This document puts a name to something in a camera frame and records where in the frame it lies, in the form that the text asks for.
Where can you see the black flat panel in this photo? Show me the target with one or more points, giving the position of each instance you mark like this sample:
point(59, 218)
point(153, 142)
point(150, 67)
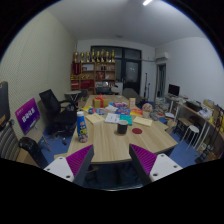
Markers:
point(4, 103)

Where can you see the blue picture book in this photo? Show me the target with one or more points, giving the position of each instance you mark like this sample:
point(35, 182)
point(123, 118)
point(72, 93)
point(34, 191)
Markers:
point(122, 111)

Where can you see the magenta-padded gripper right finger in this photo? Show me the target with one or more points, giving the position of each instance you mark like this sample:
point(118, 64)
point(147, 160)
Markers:
point(145, 160)

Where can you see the gold gift box red ribbon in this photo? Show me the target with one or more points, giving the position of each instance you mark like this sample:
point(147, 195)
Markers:
point(100, 101)

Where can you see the black cup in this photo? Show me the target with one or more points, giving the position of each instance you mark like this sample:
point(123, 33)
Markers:
point(122, 127)

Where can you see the striped grey chair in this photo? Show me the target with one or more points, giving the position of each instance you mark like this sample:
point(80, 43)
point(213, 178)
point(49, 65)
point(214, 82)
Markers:
point(8, 143)

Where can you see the flat round red coaster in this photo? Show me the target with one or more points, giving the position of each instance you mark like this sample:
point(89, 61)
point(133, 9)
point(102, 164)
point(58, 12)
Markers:
point(137, 131)

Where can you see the pale yellow envelope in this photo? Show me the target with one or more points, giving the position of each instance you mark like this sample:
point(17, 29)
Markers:
point(142, 121)

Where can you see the green book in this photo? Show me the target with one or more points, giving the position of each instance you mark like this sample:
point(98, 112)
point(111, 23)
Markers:
point(126, 118)

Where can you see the purple sign board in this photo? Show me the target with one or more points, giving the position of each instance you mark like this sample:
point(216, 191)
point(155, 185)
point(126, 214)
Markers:
point(27, 116)

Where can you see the small round side table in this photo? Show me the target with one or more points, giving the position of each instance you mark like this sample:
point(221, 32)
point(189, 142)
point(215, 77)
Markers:
point(72, 93)

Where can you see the dark glass double door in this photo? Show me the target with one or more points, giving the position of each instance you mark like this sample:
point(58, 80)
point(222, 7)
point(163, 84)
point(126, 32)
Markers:
point(131, 71)

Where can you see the white round stool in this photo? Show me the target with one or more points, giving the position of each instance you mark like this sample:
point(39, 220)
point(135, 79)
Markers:
point(190, 129)

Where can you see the orange book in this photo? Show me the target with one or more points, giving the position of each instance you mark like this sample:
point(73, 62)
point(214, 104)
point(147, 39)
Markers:
point(136, 112)

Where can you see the wooden shelf unit with trophies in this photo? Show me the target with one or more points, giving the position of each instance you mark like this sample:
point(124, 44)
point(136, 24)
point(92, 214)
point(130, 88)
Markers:
point(95, 71)

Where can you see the pink flat box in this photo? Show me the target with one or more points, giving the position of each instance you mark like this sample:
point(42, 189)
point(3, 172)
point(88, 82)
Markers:
point(120, 104)

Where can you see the black computer monitor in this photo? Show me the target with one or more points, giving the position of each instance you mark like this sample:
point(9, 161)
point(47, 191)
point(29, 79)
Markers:
point(173, 89)

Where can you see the small cardboard stand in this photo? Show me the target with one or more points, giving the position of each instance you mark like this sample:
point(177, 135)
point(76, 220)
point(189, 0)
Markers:
point(132, 103)

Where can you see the black office chair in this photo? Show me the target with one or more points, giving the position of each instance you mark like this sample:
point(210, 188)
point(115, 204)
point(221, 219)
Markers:
point(58, 115)

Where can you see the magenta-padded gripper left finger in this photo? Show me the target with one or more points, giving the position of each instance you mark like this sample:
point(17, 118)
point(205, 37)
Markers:
point(78, 160)

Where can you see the white booklet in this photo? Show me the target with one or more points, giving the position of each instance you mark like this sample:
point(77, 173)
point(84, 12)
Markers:
point(112, 118)

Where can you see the black bag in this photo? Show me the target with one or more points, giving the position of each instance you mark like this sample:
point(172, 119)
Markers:
point(31, 150)

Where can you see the long wooden side desk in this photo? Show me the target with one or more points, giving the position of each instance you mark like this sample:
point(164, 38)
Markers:
point(196, 115)

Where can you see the pinkish round ball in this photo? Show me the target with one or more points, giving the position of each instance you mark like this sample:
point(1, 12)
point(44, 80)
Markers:
point(147, 107)

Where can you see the white air conditioner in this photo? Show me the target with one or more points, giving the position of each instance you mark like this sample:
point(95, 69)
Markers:
point(162, 56)

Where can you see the beige book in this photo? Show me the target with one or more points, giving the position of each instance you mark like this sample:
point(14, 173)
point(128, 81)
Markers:
point(94, 119)

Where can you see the blue drink bottle white cap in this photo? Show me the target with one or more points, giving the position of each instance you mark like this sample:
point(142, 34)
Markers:
point(82, 128)

